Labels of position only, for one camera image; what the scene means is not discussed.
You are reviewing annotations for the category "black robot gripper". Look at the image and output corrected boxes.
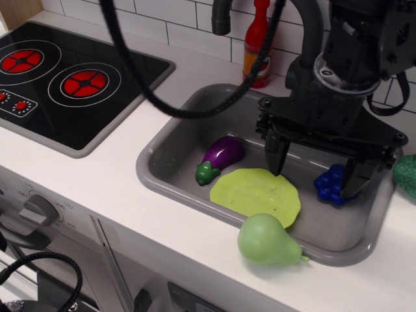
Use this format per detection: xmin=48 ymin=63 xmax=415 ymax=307
xmin=256 ymin=77 xmax=408 ymax=198

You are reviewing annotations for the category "blue toy blueberries cluster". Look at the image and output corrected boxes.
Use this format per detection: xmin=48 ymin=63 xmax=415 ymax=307
xmin=313 ymin=164 xmax=358 ymax=205

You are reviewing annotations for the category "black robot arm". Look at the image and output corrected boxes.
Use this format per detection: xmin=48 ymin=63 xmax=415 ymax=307
xmin=256 ymin=1 xmax=415 ymax=198

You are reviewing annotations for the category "lime green plate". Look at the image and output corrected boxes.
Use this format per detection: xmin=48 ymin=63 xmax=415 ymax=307
xmin=210 ymin=168 xmax=302 ymax=228

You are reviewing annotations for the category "grey plastic sink basin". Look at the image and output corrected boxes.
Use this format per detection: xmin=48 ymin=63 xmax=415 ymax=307
xmin=136 ymin=91 xmax=395 ymax=267

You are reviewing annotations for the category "dark grey faucet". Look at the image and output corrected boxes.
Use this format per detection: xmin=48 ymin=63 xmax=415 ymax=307
xmin=211 ymin=1 xmax=324 ymax=96

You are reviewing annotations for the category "green toy broccoli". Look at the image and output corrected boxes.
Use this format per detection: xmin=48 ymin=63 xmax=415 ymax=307
xmin=393 ymin=154 xmax=415 ymax=205

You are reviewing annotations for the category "purple toy eggplant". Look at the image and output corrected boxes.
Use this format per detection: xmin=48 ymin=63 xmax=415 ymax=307
xmin=195 ymin=136 xmax=245 ymax=185

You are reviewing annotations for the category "green toy pear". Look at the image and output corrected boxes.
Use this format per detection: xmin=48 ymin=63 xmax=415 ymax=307
xmin=237 ymin=213 xmax=310 ymax=265

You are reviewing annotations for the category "red toy sauce bottle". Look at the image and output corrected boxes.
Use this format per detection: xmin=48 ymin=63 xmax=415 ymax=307
xmin=242 ymin=0 xmax=272 ymax=88

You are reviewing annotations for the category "black toy stove top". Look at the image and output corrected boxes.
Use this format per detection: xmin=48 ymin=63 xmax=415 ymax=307
xmin=0 ymin=21 xmax=176 ymax=159

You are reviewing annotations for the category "grey oven knob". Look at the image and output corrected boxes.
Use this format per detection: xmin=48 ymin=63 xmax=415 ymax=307
xmin=19 ymin=194 xmax=59 ymax=226

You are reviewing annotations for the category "grey toy oven front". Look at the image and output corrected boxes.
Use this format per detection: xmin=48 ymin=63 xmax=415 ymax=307
xmin=0 ymin=165 xmax=137 ymax=312

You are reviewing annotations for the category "black braided cable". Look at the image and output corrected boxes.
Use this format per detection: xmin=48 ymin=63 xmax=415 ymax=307
xmin=99 ymin=0 xmax=287 ymax=120
xmin=0 ymin=251 xmax=83 ymax=312

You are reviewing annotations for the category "black braided cable lower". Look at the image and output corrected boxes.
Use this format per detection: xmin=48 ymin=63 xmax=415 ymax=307
xmin=0 ymin=251 xmax=83 ymax=312

